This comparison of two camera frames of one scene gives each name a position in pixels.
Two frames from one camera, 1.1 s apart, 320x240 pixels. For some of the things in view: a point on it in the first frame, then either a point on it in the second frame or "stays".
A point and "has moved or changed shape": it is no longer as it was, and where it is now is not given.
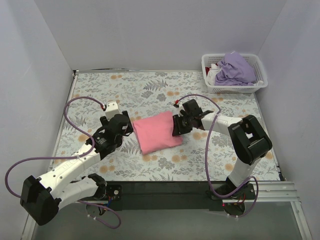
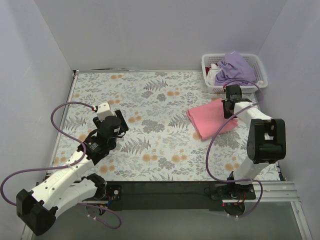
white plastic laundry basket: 253,59 stays
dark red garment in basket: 207,70 stays
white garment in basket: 211,74 stays
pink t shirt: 155,131 has moved or changed shape
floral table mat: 204,154 stays
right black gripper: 177,124 → 230,106
